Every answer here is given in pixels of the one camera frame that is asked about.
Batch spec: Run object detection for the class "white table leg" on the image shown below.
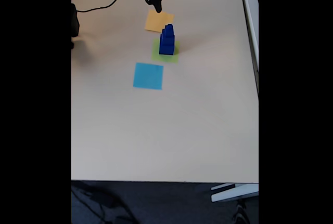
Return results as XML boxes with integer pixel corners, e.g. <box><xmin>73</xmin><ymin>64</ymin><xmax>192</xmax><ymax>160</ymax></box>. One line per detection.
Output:
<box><xmin>210</xmin><ymin>183</ymin><xmax>259</xmax><ymax>203</ymax></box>

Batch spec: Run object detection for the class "orange paper square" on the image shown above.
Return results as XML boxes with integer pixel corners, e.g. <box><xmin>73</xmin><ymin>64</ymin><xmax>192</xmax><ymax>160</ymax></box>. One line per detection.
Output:
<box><xmin>144</xmin><ymin>9</ymin><xmax>174</xmax><ymax>33</ymax></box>

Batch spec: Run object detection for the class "white neighbouring table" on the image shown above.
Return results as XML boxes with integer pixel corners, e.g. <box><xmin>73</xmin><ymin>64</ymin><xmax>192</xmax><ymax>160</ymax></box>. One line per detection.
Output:
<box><xmin>238</xmin><ymin>0</ymin><xmax>259</xmax><ymax>95</ymax></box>

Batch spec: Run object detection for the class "black floor cable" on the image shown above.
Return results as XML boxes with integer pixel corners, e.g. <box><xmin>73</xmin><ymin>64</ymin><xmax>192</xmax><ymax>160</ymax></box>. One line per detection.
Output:
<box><xmin>71</xmin><ymin>182</ymin><xmax>137</xmax><ymax>224</ymax></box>

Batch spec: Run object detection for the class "green paper square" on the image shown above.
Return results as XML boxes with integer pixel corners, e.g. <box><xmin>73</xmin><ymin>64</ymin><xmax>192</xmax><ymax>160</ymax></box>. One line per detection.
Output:
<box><xmin>151</xmin><ymin>38</ymin><xmax>181</xmax><ymax>64</ymax></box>

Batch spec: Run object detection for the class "large blue cube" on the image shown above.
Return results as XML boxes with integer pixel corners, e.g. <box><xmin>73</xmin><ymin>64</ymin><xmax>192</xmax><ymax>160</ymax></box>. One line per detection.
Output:
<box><xmin>159</xmin><ymin>41</ymin><xmax>176</xmax><ymax>56</ymax></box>

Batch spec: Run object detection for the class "light blue paper square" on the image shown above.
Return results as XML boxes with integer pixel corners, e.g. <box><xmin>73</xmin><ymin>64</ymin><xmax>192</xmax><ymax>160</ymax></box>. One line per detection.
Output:
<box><xmin>133</xmin><ymin>62</ymin><xmax>164</xmax><ymax>90</ymax></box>

